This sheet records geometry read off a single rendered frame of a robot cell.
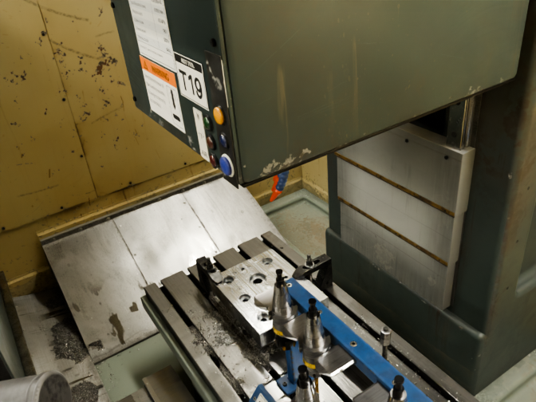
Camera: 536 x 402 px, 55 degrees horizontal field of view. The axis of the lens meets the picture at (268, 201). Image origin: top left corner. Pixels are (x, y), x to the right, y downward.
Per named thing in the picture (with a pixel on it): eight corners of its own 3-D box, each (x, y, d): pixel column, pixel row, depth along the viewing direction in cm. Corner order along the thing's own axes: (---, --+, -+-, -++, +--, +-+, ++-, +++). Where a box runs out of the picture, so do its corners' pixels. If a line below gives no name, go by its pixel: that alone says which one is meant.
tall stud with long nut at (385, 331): (384, 368, 132) (385, 333, 125) (376, 362, 134) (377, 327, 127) (392, 364, 133) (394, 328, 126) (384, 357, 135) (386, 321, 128)
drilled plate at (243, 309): (261, 347, 137) (259, 334, 134) (210, 289, 158) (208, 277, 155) (329, 309, 146) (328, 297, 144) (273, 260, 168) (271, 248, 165)
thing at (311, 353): (336, 351, 100) (336, 342, 99) (311, 365, 98) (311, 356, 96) (317, 332, 105) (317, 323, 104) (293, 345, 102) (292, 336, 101)
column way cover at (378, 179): (442, 315, 146) (462, 154, 119) (335, 239, 181) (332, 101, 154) (453, 308, 148) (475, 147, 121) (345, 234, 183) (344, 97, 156)
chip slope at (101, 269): (109, 399, 166) (88, 342, 152) (59, 289, 215) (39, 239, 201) (325, 283, 203) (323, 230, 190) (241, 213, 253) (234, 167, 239)
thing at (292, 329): (292, 344, 102) (291, 342, 101) (277, 329, 105) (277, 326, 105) (320, 329, 105) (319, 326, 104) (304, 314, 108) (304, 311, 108)
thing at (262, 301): (262, 313, 110) (262, 311, 109) (249, 300, 114) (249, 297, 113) (289, 300, 113) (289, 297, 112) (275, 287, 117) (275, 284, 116)
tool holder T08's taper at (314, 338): (330, 341, 99) (329, 316, 96) (312, 352, 98) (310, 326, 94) (317, 328, 103) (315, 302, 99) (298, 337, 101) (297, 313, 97)
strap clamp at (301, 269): (298, 303, 155) (296, 265, 147) (292, 297, 158) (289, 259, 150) (333, 285, 161) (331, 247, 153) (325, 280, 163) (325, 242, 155)
